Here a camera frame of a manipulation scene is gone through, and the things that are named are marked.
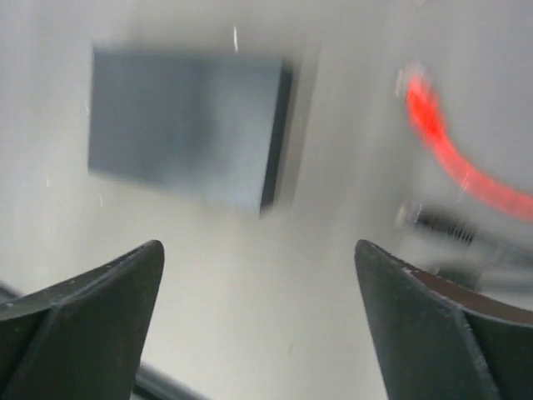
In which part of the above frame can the black network switch box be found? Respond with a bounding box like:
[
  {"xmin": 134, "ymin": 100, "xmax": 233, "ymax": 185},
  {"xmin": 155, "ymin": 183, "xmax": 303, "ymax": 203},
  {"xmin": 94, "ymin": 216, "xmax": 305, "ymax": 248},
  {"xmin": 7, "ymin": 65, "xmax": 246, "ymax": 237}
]
[{"xmin": 87, "ymin": 47, "xmax": 293, "ymax": 213}]

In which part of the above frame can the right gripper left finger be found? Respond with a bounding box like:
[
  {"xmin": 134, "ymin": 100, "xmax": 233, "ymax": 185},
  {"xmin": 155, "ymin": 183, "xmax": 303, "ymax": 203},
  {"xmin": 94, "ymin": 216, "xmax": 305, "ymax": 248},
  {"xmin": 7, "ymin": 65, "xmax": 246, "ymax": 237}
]
[{"xmin": 1, "ymin": 240, "xmax": 165, "ymax": 399}]

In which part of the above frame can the red ethernet cable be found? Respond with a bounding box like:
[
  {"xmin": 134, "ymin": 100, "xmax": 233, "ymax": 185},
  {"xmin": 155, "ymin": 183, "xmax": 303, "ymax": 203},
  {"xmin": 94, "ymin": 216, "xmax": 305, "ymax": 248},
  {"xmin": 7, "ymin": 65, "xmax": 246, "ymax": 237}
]
[{"xmin": 403, "ymin": 62, "xmax": 533, "ymax": 222}]

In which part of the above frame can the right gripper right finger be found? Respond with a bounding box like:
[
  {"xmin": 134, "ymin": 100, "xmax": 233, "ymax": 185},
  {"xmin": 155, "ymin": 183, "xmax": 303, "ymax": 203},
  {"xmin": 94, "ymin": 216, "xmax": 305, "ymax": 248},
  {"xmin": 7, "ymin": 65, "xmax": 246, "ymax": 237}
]
[{"xmin": 355, "ymin": 240, "xmax": 532, "ymax": 399}]

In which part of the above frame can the black ethernet cable short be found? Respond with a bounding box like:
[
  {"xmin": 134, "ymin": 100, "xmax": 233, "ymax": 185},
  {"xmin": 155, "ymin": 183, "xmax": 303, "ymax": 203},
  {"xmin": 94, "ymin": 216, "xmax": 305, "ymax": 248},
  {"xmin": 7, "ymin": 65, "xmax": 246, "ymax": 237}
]
[{"xmin": 396, "ymin": 202, "xmax": 532, "ymax": 268}]

